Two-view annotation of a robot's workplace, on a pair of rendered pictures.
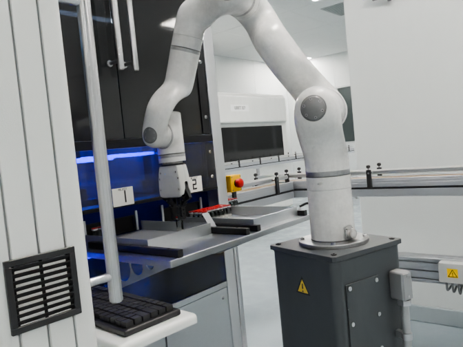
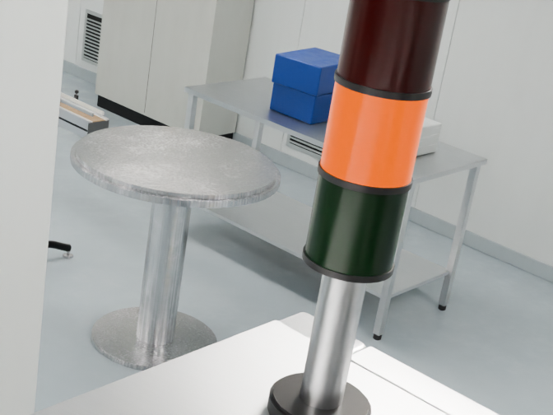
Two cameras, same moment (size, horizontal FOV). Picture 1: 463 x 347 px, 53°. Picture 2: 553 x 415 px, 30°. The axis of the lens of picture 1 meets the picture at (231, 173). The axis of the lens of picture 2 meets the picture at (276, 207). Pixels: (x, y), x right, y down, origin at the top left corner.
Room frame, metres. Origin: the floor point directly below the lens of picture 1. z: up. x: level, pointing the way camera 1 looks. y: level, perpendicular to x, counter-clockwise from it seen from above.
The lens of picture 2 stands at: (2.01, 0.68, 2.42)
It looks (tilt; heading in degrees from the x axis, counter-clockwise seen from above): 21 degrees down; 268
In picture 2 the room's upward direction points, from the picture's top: 9 degrees clockwise
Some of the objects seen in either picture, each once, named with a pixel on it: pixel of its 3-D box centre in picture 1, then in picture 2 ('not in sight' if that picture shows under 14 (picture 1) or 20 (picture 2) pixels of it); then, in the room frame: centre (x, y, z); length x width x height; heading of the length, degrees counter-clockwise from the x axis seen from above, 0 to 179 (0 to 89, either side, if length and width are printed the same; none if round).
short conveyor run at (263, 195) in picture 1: (246, 192); not in sight; (2.33, -0.07, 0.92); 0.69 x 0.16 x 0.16; 140
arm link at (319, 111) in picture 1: (322, 131); not in sight; (1.26, -0.25, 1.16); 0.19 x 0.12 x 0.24; 158
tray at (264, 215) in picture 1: (238, 216); not in sight; (1.68, -0.01, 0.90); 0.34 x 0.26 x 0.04; 50
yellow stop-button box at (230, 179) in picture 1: (230, 183); not in sight; (2.02, 0.01, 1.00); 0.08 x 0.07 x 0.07; 50
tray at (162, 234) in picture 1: (145, 234); not in sight; (1.49, 0.30, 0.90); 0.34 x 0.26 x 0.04; 50
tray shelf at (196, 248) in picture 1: (198, 233); not in sight; (1.58, 0.13, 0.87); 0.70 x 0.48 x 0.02; 140
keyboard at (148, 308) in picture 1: (101, 303); not in sight; (1.06, 0.33, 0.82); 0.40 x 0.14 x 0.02; 46
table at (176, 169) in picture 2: not in sight; (165, 252); (2.36, -3.69, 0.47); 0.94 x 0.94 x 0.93
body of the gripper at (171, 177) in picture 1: (174, 178); not in sight; (1.46, 0.18, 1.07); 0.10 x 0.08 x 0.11; 50
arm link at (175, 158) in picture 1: (171, 159); not in sight; (1.46, 0.18, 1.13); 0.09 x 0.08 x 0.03; 50
